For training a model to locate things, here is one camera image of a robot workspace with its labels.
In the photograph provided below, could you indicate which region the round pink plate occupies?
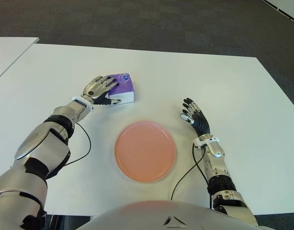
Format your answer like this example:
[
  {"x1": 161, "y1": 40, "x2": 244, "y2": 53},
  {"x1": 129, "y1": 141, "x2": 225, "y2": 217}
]
[{"x1": 113, "y1": 120, "x2": 178, "y2": 184}]

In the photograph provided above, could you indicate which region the silver robot torso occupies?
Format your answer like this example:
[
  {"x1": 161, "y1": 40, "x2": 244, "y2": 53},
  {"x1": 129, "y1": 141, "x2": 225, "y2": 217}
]
[{"x1": 76, "y1": 200, "x2": 266, "y2": 230}]

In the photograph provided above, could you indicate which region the white neighbouring table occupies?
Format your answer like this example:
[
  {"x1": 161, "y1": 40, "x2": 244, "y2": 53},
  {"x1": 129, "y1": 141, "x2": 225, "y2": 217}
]
[{"x1": 0, "y1": 37, "x2": 40, "y2": 83}]

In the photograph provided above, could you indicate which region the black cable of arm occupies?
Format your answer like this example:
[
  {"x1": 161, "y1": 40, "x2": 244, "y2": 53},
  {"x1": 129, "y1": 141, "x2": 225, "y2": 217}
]
[
  {"x1": 170, "y1": 143, "x2": 214, "y2": 209},
  {"x1": 63, "y1": 123, "x2": 91, "y2": 167}
]

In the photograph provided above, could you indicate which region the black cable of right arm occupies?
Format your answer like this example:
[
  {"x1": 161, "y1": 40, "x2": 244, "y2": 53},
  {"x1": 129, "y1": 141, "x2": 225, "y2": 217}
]
[{"x1": 170, "y1": 143, "x2": 214, "y2": 209}]

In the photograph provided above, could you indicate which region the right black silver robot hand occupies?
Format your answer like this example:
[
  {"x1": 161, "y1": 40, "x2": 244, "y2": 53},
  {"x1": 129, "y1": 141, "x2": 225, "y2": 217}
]
[{"x1": 179, "y1": 97, "x2": 211, "y2": 138}]

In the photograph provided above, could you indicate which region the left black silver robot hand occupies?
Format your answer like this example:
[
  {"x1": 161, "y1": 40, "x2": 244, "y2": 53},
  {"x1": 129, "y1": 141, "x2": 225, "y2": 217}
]
[{"x1": 82, "y1": 75, "x2": 123, "y2": 105}]

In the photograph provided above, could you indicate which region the purple tissue paper pack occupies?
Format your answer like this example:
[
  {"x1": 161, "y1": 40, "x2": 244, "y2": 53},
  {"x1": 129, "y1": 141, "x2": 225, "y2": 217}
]
[{"x1": 105, "y1": 73, "x2": 136, "y2": 105}]

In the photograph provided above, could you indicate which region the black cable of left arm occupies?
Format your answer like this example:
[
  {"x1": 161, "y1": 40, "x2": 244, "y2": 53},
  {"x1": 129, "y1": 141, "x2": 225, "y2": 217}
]
[{"x1": 63, "y1": 123, "x2": 91, "y2": 167}]

